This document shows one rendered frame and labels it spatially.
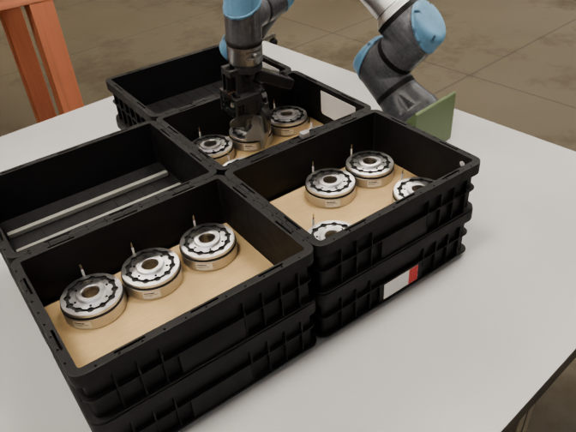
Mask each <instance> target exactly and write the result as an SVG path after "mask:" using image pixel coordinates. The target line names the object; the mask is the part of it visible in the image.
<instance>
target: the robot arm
mask: <svg viewBox="0 0 576 432"><path fill-rule="evenodd" d="M360 1H361V2H362V3H363V5H364V6H365V7H366V8H367V9H368V10H369V12H370V13H371V14H372V15H373V16H374V18H376V20H378V32H379V33H380V34H381V35H379V36H376V37H374V38H373V39H372V40H370V41H369V42H368V44H366V45H365V46H364V47H363V48H362V49H361V50H360V51H359V52H358V54H357V55H356V57H355V59H354V61H353V68H354V70H355V71H356V73H357V76H358V78H359V80H360V81H362V82H363V84H364V86H366V88H367V89H368V90H369V92H370V93H371V95H372V96H373V98H374V99H375V101H376V102H377V104H378V105H379V106H380V108H381V110H382V111H383V112H386V113H387V114H389V115H391V116H393V117H396V118H398V119H399V120H401V121H403V122H406V121H407V120H409V119H410V118H411V117H412V116H413V114H415V113H418V112H419V111H421V110H423V109H424V108H426V107H428V106H429V105H432V104H434V102H436V101H438V98H436V96H435V95H434V94H433V93H432V94H431V93H430V92H429V91H428V90H427V89H426V88H424V87H423V86H422V85H420V84H419V83H418V82H417V81H416V80H415V78H414V77H413V76H412V74H411V71H412V70H414V68H416V66H418V64H420V63H421V62H422V61H423V60H424V59H425V58H426V57H428V56H429V55H430V54H432V53H433V52H434V51H435V50H436V48H437V47H438V46H439V45H440V44H441V43H442V42H443V41H444V39H445V37H446V26H445V22H444V20H443V18H442V16H441V14H440V12H439V11H438V9H437V8H436V7H435V6H434V5H433V4H432V3H429V2H428V1H426V0H419V1H417V0H360ZM293 3H294V0H223V14H224V18H225V34H224V35H223V38H222V40H221V42H220V44H219V50H220V53H221V55H222V56H223V57H224V58H225V59H226V60H227V61H228V62H229V64H226V65H223V66H221V74H222V83H223V87H221V88H220V89H219V94H220V103H221V109H225V111H226V112H227V113H228V114H229V115H231V116H232V117H233V118H234V119H233V120H231V122H230V127H231V128H242V127H245V130H248V132H247V133H246V135H245V140H246V141H260V144H261V149H264V148H265V146H266V144H267V139H268V136H269V131H270V129H271V112H270V109H269V103H268V100H267V93H266V91H265V89H264V85H262V84H261V83H260V82H259V81H261V82H264V83H267V84H271V85H274V86H276V87H279V88H286V89H291V88H292V86H293V83H294V80H293V79H292V78H290V77H289V76H288V74H286V73H285V72H278V71H275V70H271V69H266V68H263V67H262V60H263V54H262V40H263V38H264V37H265V36H266V34H267V33H268V31H269V30H270V29H271V27H272V26H273V24H274V23H275V22H276V20H278V18H279V17H280V16H281V15H282V14H284V13H285V12H286V11H287V10H288V9H289V8H290V7H291V6H292V4H293ZM222 94H223V96H224V98H223V100H224V104H223V100H222ZM258 112H259V115H256V114H257V113H258Z"/></svg>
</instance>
